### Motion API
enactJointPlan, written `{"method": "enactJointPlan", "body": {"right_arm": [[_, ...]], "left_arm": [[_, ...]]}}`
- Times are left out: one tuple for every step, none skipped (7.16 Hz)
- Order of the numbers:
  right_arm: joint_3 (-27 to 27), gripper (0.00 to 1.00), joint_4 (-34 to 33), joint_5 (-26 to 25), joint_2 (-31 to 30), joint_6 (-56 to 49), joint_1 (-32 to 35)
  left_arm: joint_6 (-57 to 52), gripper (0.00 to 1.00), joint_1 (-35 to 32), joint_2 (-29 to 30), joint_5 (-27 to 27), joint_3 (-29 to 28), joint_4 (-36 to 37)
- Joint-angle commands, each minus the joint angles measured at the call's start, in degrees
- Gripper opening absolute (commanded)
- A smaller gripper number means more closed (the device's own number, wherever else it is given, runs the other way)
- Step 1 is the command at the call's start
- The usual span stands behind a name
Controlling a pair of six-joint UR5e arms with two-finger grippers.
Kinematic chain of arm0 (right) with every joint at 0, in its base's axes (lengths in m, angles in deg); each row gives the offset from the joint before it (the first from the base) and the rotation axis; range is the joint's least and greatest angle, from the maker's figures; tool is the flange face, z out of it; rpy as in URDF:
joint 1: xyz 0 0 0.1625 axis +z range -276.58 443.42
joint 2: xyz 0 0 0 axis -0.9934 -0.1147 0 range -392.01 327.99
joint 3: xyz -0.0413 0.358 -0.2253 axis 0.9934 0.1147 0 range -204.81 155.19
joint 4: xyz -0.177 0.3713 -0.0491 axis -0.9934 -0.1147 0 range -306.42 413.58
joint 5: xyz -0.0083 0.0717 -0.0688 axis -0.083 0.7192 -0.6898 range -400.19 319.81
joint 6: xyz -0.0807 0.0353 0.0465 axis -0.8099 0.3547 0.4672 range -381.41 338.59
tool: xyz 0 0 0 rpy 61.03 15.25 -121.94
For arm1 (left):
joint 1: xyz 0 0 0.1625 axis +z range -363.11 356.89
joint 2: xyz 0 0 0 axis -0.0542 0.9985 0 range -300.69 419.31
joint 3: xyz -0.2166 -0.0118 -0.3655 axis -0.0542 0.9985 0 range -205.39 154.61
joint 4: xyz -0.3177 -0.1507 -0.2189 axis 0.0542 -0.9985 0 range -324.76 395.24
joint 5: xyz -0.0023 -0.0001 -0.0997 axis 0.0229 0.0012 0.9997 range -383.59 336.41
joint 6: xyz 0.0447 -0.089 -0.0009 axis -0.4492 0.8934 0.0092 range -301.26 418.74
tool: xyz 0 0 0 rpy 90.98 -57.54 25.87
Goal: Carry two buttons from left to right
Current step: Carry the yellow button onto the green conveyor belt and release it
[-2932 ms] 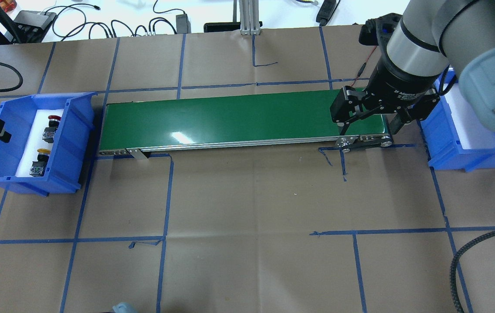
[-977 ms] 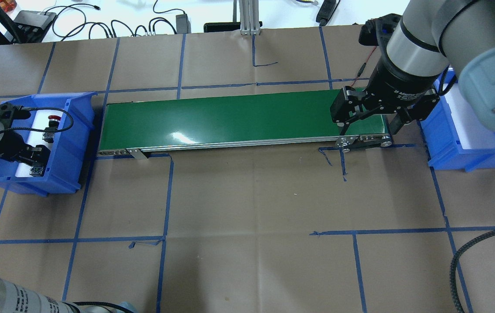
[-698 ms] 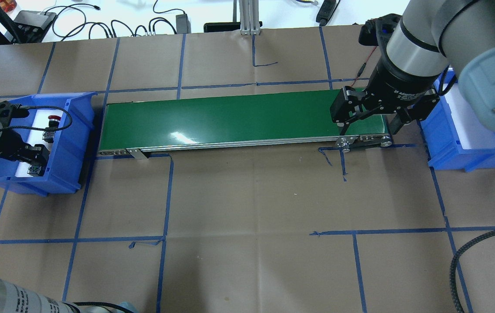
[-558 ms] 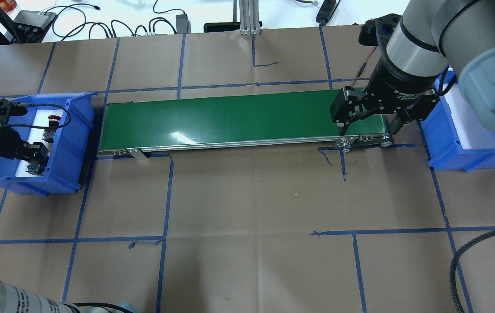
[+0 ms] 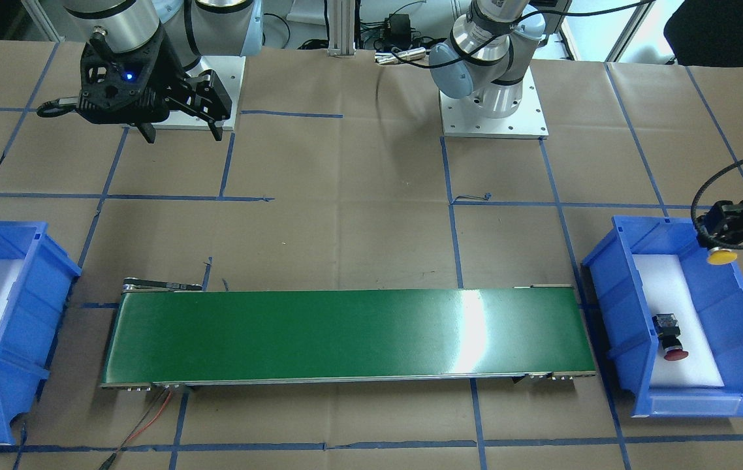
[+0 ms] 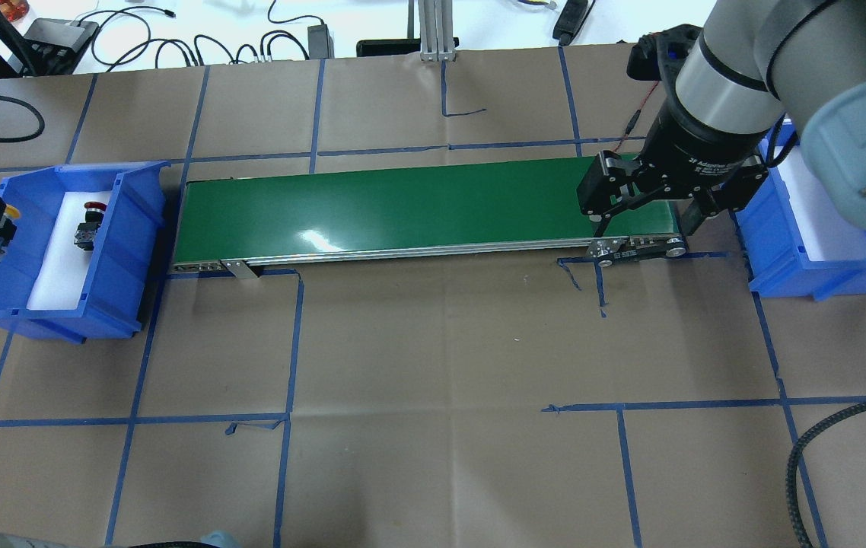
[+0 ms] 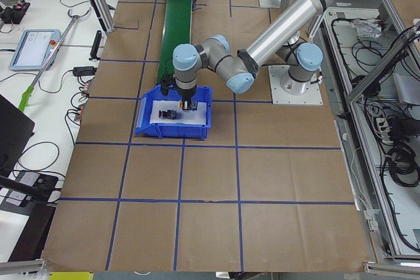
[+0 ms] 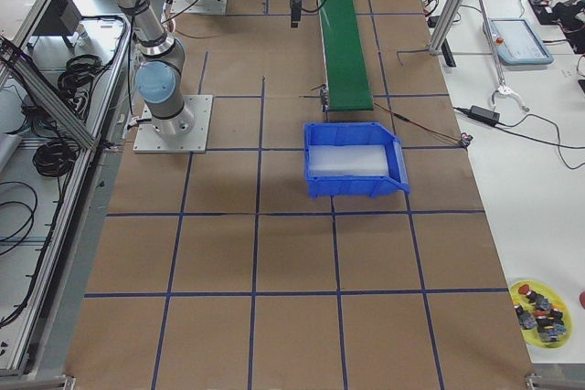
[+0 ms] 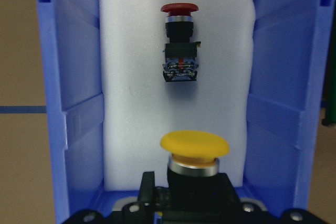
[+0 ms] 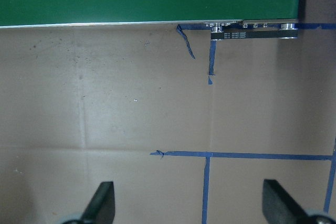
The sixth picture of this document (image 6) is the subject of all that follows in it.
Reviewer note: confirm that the aluminium frame post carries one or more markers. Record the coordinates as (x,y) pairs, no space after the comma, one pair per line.
(436,30)

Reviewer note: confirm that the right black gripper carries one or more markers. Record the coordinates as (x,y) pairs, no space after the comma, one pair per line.
(690,154)

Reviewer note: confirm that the green conveyor belt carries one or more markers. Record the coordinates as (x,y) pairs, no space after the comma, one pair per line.
(382,214)

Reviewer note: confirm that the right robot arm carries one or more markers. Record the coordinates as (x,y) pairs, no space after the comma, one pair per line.
(752,65)

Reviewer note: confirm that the blue bin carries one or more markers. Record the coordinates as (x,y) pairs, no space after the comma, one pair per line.
(796,242)
(120,260)

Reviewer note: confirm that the blue right bin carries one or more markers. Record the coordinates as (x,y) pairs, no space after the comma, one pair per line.
(796,242)

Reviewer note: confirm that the blue left bin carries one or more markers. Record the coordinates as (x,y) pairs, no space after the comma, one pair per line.
(120,260)

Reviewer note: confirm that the white foam in left bin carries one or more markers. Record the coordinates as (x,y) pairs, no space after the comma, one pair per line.
(65,266)

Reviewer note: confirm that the white foam in right bin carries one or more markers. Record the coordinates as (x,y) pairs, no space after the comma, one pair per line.
(825,234)

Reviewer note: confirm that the red push button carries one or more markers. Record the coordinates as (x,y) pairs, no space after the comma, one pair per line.
(86,232)

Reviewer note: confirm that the white foam in bin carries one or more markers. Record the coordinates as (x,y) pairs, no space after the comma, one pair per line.
(65,266)
(825,234)

